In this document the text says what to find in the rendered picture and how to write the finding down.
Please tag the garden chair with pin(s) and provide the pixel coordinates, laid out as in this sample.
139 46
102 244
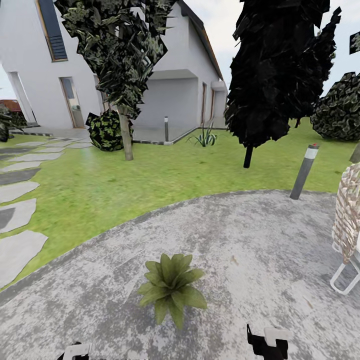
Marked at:
346 229

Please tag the fixed window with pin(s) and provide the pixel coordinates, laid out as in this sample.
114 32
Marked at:
73 102

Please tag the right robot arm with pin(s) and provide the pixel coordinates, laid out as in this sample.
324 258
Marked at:
272 346

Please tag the pot plant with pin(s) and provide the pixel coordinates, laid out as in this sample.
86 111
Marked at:
167 286

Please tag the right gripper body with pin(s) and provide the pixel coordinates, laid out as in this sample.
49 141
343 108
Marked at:
261 348

